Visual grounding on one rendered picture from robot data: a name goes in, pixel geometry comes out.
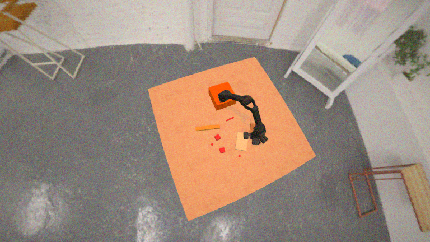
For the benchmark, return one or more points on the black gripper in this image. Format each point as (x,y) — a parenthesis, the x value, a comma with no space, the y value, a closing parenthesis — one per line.
(246,135)

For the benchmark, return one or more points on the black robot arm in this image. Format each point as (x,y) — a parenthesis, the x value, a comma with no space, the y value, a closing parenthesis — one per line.
(259,128)

